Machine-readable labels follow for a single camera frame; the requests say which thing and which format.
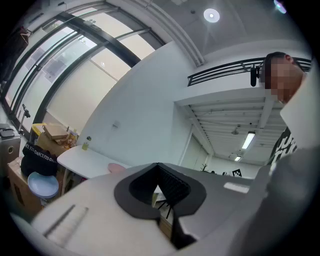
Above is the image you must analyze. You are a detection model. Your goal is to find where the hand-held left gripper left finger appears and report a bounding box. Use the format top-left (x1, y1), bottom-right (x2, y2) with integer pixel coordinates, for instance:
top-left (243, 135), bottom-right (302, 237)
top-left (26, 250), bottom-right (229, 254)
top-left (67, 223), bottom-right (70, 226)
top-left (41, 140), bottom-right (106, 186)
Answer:
top-left (32, 162), bottom-right (176, 256)

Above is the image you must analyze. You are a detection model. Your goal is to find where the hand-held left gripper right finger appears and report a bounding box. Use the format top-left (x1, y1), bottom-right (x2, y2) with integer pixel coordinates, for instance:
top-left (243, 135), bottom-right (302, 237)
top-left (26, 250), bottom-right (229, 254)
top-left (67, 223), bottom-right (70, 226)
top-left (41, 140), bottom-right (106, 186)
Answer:
top-left (157, 162), bottom-right (266, 256)

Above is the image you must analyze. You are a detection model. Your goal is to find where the big pink plate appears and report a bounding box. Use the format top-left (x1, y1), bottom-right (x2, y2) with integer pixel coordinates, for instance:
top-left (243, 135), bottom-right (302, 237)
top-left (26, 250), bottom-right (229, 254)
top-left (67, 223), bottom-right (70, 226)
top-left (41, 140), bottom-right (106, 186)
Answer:
top-left (107, 162), bottom-right (127, 174)

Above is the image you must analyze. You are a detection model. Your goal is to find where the light blue stool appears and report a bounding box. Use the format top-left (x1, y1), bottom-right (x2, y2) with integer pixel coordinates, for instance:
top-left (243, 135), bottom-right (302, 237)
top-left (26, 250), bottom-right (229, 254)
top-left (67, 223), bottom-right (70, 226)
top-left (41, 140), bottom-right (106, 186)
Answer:
top-left (27, 171), bottom-right (60, 200)

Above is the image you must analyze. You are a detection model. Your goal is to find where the black printed bag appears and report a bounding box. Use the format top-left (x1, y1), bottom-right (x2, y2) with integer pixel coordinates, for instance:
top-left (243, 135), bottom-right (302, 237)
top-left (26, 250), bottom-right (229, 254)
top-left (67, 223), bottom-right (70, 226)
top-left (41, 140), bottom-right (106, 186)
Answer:
top-left (20, 142), bottom-right (60, 177)

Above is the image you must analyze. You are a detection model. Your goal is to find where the yellow bin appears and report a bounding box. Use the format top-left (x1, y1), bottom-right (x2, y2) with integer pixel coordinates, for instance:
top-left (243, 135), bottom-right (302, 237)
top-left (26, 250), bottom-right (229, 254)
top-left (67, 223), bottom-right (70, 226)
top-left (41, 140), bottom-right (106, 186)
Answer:
top-left (30, 122), bottom-right (48, 146)

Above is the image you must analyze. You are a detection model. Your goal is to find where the silver suitcase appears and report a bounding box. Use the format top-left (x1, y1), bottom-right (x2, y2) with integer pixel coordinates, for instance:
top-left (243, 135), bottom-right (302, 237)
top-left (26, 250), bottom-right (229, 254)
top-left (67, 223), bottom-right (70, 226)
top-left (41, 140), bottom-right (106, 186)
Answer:
top-left (0, 123), bottom-right (22, 173)

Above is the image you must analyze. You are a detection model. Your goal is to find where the black tripod stand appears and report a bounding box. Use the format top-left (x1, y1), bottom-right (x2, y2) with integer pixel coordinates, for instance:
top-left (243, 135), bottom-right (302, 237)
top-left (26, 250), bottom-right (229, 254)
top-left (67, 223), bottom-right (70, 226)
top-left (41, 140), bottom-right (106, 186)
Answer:
top-left (17, 103), bottom-right (32, 136)

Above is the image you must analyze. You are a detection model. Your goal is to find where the black balcony railing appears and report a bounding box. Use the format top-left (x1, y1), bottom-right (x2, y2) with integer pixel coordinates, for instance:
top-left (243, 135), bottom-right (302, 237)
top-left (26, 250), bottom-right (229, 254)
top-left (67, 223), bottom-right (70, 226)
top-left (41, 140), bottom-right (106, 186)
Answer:
top-left (186, 56), bottom-right (313, 88)

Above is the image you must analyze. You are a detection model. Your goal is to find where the person's head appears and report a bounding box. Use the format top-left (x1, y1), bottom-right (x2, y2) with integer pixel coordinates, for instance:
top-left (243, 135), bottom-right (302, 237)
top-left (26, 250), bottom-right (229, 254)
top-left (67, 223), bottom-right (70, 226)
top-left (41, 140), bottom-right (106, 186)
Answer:
top-left (263, 51), bottom-right (307, 105)

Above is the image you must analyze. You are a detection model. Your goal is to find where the round ceiling lamp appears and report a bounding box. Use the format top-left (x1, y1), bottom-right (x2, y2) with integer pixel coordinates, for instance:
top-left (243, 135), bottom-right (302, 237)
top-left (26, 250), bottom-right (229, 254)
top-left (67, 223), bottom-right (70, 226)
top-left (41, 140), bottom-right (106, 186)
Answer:
top-left (203, 8), bottom-right (221, 23)

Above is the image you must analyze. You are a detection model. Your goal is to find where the black window frame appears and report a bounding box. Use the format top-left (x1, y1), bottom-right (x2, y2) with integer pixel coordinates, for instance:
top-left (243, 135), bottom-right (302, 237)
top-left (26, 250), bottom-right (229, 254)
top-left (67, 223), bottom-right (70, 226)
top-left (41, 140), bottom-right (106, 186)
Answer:
top-left (0, 12), bottom-right (167, 128)

